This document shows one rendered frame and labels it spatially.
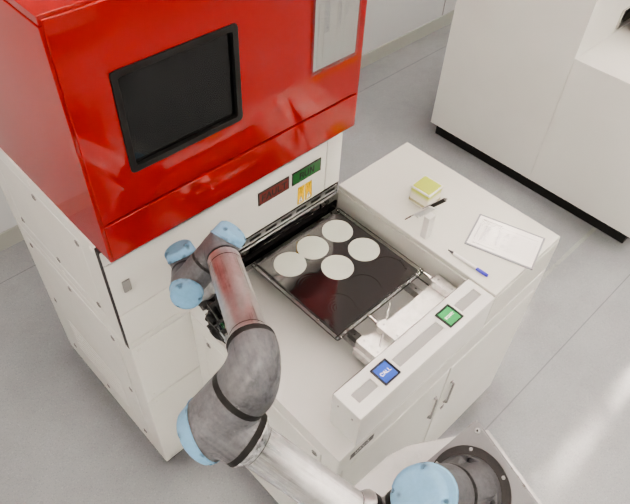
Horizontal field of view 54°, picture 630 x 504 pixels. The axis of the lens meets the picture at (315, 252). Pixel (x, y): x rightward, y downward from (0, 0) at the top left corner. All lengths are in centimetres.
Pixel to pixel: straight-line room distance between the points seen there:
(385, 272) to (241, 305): 75
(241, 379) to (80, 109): 57
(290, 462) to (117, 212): 64
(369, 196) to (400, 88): 238
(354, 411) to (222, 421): 48
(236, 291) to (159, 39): 50
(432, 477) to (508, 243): 92
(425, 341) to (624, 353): 161
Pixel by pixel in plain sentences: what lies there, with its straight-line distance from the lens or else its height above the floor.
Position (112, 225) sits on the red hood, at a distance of 142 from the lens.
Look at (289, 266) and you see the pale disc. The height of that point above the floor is 90.
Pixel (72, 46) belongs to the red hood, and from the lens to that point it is 118.
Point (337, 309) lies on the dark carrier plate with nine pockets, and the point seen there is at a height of 90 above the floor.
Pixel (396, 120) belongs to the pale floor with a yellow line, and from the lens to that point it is 403.
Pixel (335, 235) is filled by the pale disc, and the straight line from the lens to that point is 196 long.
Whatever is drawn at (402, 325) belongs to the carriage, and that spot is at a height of 88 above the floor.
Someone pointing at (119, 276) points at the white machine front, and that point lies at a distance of 161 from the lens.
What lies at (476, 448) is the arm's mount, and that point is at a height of 105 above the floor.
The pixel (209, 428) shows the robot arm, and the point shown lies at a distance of 115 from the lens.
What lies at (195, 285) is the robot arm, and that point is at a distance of 142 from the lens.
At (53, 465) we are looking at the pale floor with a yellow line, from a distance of 267.
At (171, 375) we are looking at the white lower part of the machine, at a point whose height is 57.
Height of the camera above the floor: 231
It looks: 48 degrees down
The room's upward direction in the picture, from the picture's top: 3 degrees clockwise
